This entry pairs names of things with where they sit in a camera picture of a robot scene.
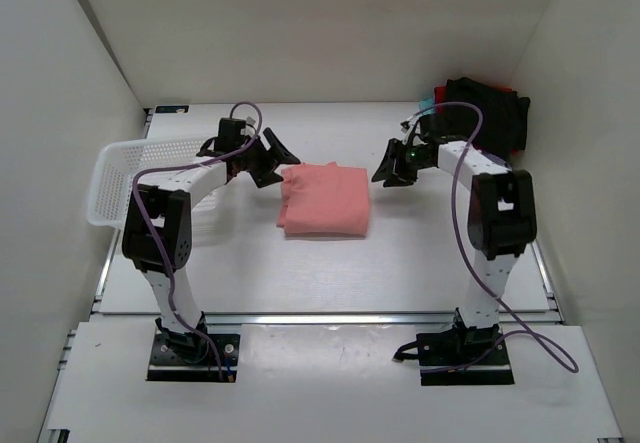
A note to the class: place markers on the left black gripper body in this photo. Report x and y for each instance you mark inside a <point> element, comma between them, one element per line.
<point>256,156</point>

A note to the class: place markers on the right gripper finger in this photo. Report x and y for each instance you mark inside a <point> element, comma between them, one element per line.
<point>386,169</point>
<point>398,181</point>

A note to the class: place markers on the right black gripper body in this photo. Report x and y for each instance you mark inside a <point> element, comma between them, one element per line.
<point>413,162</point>

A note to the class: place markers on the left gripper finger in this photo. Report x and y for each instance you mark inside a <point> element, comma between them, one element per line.
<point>278,150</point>
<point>264,178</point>

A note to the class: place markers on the pink t shirt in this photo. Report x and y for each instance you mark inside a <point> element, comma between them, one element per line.
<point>324,200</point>

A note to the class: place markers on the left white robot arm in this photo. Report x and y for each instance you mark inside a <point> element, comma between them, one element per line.
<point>158,227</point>

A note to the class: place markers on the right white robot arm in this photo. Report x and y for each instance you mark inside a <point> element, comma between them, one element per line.
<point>501,223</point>

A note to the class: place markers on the teal folded t shirt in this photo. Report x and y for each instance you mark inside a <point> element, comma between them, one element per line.
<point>427,106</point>

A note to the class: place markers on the red folded t shirt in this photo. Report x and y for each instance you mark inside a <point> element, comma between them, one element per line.
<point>439,94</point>

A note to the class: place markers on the black folded t shirt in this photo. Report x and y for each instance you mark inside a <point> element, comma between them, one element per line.
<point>505,115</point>

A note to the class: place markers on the white plastic basket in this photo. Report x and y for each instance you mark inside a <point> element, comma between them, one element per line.
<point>115,183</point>

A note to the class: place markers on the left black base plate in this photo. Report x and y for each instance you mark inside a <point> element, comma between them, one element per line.
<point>176,357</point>

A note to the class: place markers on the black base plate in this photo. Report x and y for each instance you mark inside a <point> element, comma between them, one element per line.
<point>176,357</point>
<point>460,356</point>

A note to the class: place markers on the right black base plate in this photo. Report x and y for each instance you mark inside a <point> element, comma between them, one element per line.
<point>460,356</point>

